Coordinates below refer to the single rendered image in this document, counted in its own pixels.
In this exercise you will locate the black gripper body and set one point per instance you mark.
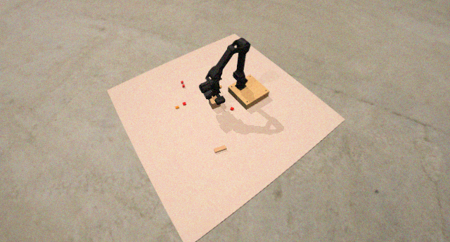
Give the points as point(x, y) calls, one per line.
point(219, 99)

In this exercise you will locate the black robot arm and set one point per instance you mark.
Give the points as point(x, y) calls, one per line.
point(216, 71)

